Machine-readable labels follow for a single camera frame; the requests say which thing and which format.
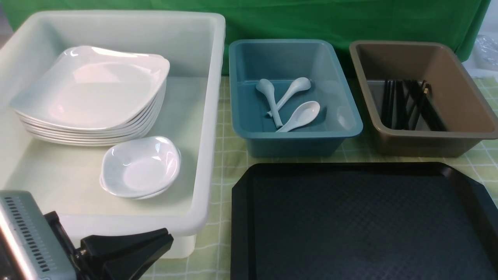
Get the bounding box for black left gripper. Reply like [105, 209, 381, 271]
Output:
[44, 211, 174, 280]

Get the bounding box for small white bowl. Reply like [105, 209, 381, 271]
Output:
[100, 175, 176, 200]
[100, 136, 182, 196]

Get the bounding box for large white square plate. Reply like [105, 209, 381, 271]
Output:
[10, 45, 170, 131]

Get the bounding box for white ceramic soup spoon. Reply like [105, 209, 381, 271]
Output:
[256, 79, 283, 129]

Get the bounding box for green checkered tablecloth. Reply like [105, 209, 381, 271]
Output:
[140, 76, 498, 280]

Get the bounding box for large white plastic tub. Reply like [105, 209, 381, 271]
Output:
[0, 10, 225, 259]

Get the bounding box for stack of white square plates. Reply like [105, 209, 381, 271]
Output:
[17, 80, 167, 147]

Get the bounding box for black serving tray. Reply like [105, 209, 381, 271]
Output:
[230, 162, 498, 280]

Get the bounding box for white spoon lower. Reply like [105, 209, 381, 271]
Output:
[276, 101, 321, 133]

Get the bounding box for white spoon upside down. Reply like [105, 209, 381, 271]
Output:
[260, 77, 311, 110]

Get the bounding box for teal plastic bin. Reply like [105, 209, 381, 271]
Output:
[229, 39, 363, 158]

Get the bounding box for black chopsticks bundle in bin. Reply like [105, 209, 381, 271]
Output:
[380, 79, 447, 131]

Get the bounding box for brown plastic bin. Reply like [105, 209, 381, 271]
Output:
[350, 40, 497, 158]

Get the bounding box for green backdrop cloth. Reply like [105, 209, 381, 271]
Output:
[1, 0, 490, 75]

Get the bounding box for clear plastic bags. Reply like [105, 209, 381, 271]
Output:
[474, 34, 498, 71]

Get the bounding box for grey vented wrist camera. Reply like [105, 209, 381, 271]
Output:
[0, 190, 77, 280]

